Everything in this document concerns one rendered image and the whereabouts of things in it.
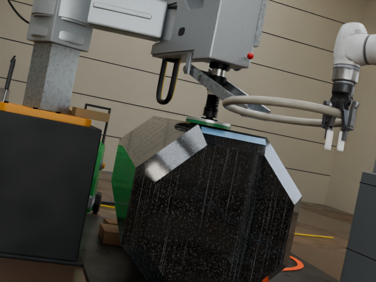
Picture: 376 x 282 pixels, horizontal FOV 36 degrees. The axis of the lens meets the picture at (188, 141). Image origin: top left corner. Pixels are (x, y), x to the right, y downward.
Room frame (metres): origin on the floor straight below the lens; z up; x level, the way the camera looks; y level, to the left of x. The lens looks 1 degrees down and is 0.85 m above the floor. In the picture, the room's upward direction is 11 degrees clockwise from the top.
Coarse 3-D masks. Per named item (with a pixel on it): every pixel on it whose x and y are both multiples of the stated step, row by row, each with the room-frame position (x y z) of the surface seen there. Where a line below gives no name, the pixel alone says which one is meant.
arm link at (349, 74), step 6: (336, 66) 1.99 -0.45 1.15; (342, 66) 1.97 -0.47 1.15; (348, 66) 1.96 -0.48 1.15; (354, 66) 1.97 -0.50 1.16; (336, 72) 1.98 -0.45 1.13; (342, 72) 1.97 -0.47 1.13; (348, 72) 1.96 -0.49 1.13; (354, 72) 1.96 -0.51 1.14; (336, 78) 1.98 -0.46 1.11; (342, 78) 1.96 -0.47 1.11; (348, 78) 1.96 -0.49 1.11; (354, 78) 1.97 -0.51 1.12; (354, 84) 2.01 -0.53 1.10
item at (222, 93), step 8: (192, 72) 2.89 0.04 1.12; (200, 72) 2.80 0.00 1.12; (208, 72) 2.95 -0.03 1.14; (200, 80) 2.78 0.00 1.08; (208, 80) 2.70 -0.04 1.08; (208, 88) 2.68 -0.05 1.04; (216, 88) 2.61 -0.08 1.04; (224, 88) 2.55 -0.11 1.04; (232, 88) 2.71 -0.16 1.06; (224, 96) 2.52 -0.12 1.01; (240, 104) 2.38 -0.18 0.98; (248, 104) 2.54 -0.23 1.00; (264, 120) 2.39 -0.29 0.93
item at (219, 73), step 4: (216, 68) 2.73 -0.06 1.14; (212, 72) 2.75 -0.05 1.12; (216, 72) 2.73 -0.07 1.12; (220, 72) 2.73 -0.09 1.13; (224, 72) 2.74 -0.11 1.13; (208, 76) 2.74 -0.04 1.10; (212, 76) 2.72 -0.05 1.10; (216, 76) 2.71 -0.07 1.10; (220, 76) 2.72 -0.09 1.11; (216, 80) 2.71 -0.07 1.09; (220, 80) 2.72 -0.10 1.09; (224, 80) 2.73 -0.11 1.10; (220, 84) 2.72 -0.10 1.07; (224, 84) 2.73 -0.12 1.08
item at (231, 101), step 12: (240, 96) 2.02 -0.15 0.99; (252, 96) 1.98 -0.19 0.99; (264, 96) 1.96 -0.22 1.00; (228, 108) 2.22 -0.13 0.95; (240, 108) 2.31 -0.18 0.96; (300, 108) 1.93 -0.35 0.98; (312, 108) 1.93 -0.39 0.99; (324, 108) 1.94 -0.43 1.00; (276, 120) 2.38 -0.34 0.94; (288, 120) 2.38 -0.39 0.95; (300, 120) 2.36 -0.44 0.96; (312, 120) 2.34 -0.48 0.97; (336, 120) 2.24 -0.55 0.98
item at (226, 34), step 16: (208, 0) 2.75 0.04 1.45; (224, 0) 2.63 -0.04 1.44; (240, 0) 2.66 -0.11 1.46; (256, 0) 2.70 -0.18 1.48; (208, 16) 2.71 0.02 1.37; (224, 16) 2.64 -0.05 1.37; (240, 16) 2.67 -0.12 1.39; (256, 16) 2.70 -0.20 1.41; (208, 32) 2.68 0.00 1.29; (224, 32) 2.64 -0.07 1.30; (240, 32) 2.68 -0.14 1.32; (208, 48) 2.65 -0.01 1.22; (224, 48) 2.65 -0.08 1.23; (240, 48) 2.68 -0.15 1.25; (224, 64) 2.71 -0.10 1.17; (240, 64) 2.69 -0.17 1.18
